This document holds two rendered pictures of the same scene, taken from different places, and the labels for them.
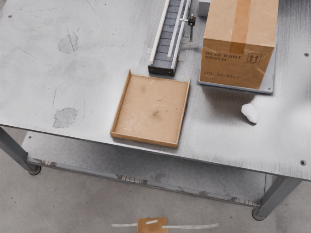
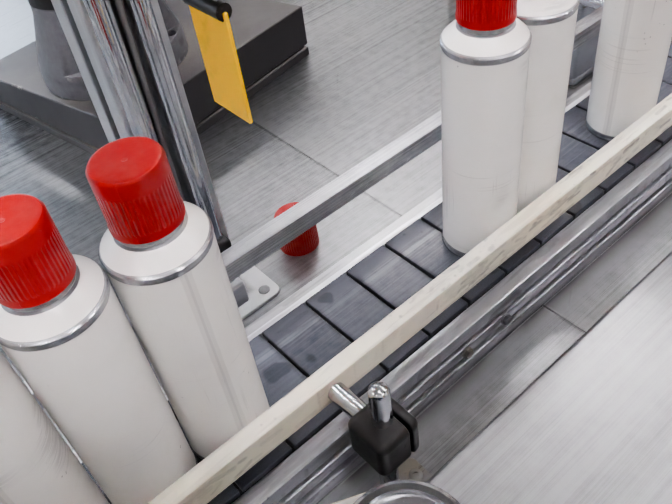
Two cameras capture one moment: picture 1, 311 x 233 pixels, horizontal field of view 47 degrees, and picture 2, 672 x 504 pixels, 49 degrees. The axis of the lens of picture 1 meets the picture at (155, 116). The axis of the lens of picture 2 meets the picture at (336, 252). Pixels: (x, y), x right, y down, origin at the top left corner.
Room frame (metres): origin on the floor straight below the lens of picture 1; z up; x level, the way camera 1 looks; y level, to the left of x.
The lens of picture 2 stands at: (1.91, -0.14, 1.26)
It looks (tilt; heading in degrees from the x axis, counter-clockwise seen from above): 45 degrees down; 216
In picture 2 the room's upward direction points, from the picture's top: 9 degrees counter-clockwise
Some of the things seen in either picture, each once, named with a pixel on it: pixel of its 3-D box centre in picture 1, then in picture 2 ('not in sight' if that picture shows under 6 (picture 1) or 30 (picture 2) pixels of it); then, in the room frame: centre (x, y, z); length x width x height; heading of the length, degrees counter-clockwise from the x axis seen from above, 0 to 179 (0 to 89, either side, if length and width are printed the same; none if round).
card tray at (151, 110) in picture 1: (152, 106); not in sight; (0.70, 0.01, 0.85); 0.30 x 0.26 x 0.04; 161
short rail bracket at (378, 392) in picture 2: not in sight; (387, 447); (1.73, -0.25, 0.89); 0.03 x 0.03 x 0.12; 71
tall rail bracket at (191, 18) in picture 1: (186, 27); not in sight; (1.03, -0.18, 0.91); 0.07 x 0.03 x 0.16; 71
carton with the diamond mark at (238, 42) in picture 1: (237, 34); not in sight; (0.89, -0.36, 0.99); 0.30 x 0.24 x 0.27; 161
